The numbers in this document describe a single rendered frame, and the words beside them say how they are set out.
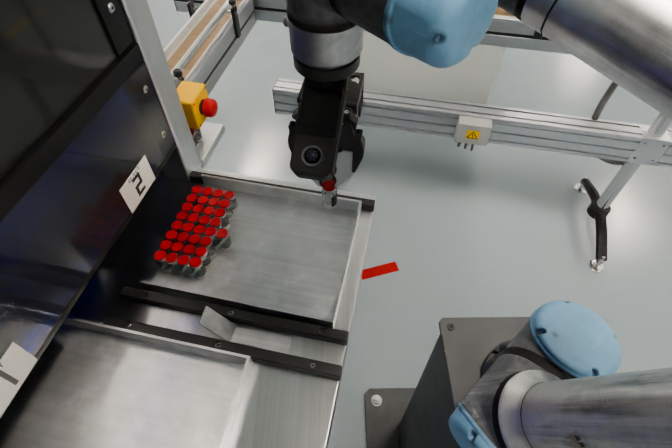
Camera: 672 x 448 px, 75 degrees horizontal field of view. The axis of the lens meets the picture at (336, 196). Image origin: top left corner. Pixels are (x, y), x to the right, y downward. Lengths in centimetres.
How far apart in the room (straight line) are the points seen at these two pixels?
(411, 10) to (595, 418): 38
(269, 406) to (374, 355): 100
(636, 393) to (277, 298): 54
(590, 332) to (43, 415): 79
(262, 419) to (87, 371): 29
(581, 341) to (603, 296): 139
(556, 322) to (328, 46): 48
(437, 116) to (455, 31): 139
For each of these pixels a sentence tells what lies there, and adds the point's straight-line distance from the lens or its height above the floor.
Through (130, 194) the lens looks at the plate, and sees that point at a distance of 82.
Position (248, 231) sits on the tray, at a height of 88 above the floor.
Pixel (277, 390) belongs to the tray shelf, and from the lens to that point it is 74.
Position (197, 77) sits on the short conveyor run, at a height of 92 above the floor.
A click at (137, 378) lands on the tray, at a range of 80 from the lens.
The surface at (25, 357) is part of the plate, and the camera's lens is 73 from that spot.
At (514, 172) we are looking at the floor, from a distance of 235.
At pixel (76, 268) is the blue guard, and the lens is 75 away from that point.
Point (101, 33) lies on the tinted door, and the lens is 75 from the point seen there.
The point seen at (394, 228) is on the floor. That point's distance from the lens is 198.
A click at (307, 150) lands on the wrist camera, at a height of 127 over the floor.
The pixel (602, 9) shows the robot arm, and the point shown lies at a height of 142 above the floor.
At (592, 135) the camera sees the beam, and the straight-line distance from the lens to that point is 184.
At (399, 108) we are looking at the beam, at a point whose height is 54.
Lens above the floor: 158
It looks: 50 degrees down
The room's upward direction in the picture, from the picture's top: straight up
